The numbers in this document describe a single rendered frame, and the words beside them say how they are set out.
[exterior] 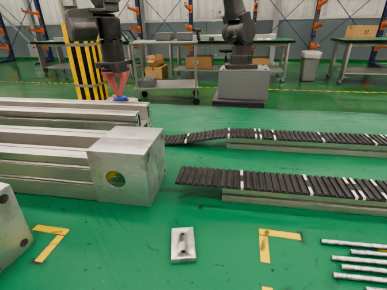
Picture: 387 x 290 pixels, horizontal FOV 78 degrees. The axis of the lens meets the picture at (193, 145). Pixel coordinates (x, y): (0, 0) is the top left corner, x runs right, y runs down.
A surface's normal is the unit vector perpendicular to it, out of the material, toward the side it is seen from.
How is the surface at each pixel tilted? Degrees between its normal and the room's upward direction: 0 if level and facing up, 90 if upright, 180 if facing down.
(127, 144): 0
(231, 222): 0
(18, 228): 90
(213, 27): 90
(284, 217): 0
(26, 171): 90
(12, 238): 90
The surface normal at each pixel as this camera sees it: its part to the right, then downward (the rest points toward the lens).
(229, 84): -0.20, 0.44
